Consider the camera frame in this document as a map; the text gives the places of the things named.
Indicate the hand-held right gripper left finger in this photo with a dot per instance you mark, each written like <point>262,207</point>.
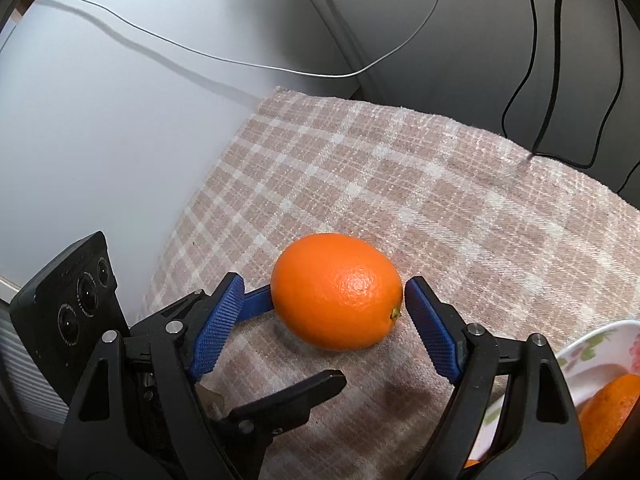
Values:
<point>220,320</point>

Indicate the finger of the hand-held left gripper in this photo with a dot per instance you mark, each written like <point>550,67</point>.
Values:
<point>300,395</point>
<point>257,304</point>

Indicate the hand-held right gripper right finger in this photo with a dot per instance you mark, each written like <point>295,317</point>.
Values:
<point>435,335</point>

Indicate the large orange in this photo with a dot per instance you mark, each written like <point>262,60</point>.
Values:
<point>335,292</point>

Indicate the rough-skinned mandarin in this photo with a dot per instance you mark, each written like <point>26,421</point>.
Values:
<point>472,464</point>

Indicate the white floral plate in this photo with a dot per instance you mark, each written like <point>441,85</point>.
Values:
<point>595,355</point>

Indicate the grey ribbed panel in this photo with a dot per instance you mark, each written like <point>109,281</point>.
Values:
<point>25,385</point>

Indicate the beige checked tablecloth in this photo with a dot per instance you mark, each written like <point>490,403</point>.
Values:
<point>425,185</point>

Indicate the smooth mandarin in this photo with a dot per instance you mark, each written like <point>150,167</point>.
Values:
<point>610,410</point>

